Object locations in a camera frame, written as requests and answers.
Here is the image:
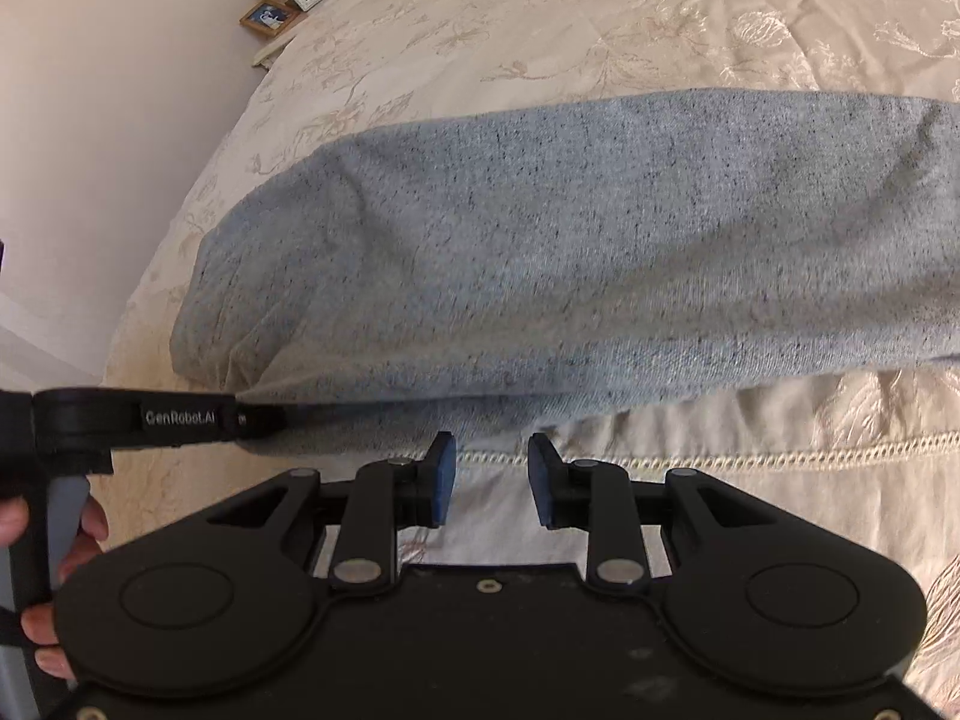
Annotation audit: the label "person's left hand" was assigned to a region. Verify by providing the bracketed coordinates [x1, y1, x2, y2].
[0, 496, 107, 685]

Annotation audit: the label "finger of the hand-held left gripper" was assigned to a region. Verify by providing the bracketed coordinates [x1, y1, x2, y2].
[111, 397, 290, 452]

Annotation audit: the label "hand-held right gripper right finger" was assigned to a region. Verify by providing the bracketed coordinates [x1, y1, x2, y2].
[527, 433, 782, 590]

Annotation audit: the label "cream embroidered bedspread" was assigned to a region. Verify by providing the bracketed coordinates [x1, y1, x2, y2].
[101, 0, 960, 713]

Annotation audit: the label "cream nightstand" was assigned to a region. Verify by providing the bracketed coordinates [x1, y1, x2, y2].
[251, 9, 317, 70]

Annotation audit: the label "wooden photo frame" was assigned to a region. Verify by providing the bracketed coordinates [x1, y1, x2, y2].
[239, 0, 299, 35]

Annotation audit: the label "light blue speckled pants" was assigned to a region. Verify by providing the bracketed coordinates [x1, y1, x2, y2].
[169, 90, 960, 460]

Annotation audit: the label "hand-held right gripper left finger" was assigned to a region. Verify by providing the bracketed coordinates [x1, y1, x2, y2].
[204, 431, 458, 590]

